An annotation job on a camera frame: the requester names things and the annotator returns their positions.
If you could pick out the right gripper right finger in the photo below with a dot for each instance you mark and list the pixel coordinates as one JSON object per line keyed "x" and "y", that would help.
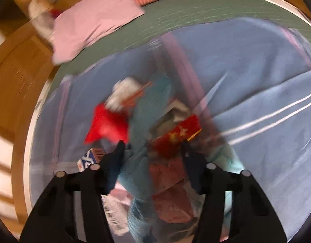
{"x": 253, "y": 218}

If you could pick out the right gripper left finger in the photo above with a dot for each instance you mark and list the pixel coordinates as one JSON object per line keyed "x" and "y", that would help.
{"x": 70, "y": 208}

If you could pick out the blue white paper box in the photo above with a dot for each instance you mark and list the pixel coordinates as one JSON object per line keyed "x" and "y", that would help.
{"x": 92, "y": 156}

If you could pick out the pink plastic bag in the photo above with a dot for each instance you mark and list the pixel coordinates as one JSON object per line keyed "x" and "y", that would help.
{"x": 171, "y": 201}

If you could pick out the light blue cloth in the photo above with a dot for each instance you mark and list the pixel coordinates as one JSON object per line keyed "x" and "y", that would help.
{"x": 135, "y": 175}

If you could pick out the red plastic wrapper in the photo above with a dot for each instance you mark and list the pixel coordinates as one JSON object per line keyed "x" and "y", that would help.
{"x": 109, "y": 125}

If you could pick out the red cigarette box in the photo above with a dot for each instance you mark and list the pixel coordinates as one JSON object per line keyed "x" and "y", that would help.
{"x": 167, "y": 145}

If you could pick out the white tissue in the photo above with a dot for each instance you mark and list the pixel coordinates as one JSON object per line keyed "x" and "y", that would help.
{"x": 122, "y": 92}

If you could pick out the blue striped bed sheet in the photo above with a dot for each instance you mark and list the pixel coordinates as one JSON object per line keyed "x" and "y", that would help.
{"x": 251, "y": 80}

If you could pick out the pink pillow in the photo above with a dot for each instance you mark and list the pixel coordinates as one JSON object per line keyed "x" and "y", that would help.
{"x": 88, "y": 21}

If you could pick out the green mattress pad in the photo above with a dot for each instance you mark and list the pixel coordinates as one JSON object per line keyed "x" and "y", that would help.
{"x": 167, "y": 15}

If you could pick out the white flat board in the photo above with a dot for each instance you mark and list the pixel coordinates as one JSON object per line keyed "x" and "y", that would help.
{"x": 292, "y": 9}

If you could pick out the wooden bunk bed frame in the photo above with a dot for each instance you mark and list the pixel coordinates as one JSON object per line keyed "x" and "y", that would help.
{"x": 25, "y": 67}

